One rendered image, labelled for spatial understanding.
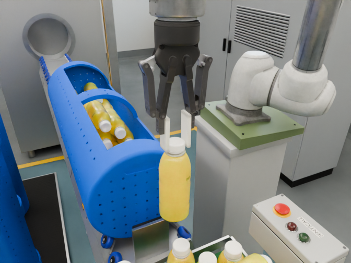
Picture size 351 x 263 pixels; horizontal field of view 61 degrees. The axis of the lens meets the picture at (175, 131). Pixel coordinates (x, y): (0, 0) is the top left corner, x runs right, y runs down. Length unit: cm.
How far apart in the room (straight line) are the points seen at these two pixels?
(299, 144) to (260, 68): 132
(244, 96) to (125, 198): 67
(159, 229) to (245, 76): 68
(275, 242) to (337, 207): 190
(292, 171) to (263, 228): 179
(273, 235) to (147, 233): 31
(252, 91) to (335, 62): 117
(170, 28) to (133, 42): 564
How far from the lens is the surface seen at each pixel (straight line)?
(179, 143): 57
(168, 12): 47
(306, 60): 111
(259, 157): 132
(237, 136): 117
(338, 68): 235
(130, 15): 602
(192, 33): 49
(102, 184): 74
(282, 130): 129
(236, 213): 146
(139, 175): 76
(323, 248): 75
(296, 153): 248
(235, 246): 73
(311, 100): 117
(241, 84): 121
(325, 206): 263
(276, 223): 77
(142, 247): 84
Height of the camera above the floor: 163
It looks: 29 degrees down
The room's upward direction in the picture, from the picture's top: straight up
